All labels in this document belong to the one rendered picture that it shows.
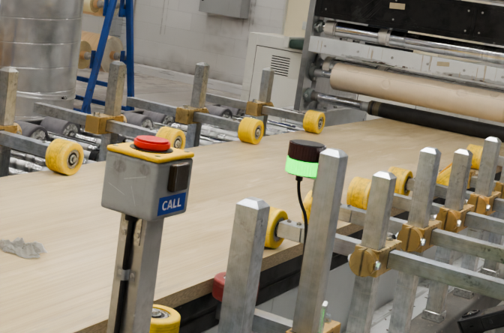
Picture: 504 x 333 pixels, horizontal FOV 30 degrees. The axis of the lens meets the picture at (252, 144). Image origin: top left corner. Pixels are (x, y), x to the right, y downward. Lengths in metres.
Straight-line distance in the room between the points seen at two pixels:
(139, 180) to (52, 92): 4.52
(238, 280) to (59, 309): 0.30
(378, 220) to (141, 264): 0.76
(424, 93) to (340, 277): 1.99
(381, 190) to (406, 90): 2.44
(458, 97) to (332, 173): 2.62
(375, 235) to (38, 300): 0.62
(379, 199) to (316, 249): 0.25
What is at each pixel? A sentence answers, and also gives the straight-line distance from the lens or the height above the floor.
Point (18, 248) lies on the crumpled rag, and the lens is 1.67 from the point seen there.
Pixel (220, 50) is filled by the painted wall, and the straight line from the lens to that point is 11.98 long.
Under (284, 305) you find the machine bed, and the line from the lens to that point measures 1.97.
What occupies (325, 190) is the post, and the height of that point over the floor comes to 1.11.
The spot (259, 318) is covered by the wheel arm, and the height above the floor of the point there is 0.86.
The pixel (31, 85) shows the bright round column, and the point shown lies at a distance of 5.49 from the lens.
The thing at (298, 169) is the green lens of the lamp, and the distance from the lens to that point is 1.48.
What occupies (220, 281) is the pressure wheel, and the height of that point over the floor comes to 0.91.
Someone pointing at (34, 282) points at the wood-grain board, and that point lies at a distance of 1.54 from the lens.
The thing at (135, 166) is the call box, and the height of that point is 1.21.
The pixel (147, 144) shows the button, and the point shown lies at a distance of 1.01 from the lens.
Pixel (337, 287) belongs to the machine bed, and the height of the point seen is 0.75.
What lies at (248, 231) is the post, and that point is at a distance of 1.26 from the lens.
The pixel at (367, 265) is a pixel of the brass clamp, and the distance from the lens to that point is 1.72.
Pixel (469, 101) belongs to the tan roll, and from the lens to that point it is 4.06.
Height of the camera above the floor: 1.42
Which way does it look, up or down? 10 degrees down
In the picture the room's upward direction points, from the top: 8 degrees clockwise
